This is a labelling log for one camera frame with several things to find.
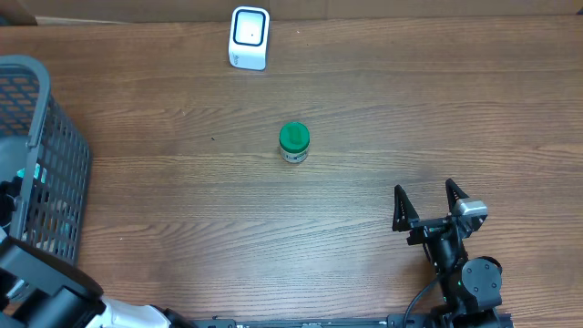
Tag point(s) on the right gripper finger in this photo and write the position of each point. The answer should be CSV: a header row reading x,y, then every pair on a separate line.
x,y
405,216
454,194

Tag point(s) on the green lid jar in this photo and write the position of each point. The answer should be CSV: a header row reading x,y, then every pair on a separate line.
x,y
294,140

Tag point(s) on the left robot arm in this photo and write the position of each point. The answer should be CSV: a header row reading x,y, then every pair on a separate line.
x,y
64,296

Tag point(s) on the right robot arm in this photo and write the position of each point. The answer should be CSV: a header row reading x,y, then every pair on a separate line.
x,y
470,287

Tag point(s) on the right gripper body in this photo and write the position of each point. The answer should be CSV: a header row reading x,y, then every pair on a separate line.
x,y
424,230

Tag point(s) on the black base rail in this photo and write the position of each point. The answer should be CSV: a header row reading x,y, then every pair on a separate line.
x,y
391,321

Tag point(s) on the grey plastic shopping basket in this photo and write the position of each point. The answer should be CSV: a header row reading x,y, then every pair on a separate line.
x,y
45,162

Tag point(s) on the white barcode scanner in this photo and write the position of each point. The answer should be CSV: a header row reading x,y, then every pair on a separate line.
x,y
248,42

